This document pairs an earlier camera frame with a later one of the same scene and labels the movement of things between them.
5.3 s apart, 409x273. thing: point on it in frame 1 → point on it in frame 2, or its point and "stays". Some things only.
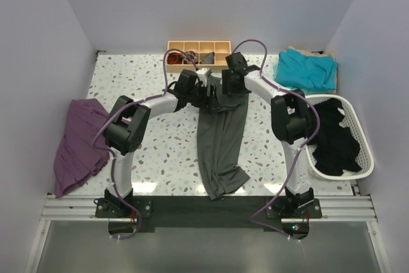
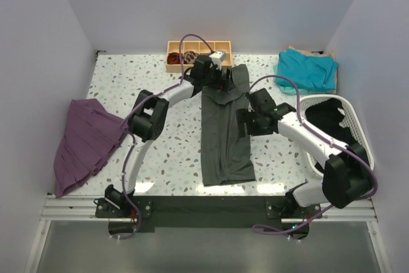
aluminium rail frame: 334,208 stays
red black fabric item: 174,57 stays
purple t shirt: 77,161 stays
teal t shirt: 298,70 stays
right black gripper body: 236,89 → 255,126
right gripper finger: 225,81 → 242,116
